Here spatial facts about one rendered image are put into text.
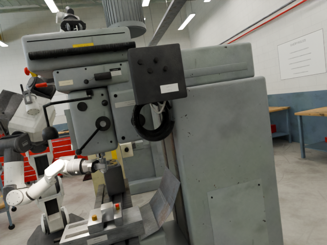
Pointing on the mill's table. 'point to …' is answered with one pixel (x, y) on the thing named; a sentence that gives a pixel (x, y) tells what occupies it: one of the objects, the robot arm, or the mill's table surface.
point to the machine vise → (119, 220)
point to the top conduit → (80, 50)
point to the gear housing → (74, 72)
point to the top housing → (37, 45)
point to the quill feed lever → (104, 121)
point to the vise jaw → (99, 224)
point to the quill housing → (89, 126)
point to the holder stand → (114, 178)
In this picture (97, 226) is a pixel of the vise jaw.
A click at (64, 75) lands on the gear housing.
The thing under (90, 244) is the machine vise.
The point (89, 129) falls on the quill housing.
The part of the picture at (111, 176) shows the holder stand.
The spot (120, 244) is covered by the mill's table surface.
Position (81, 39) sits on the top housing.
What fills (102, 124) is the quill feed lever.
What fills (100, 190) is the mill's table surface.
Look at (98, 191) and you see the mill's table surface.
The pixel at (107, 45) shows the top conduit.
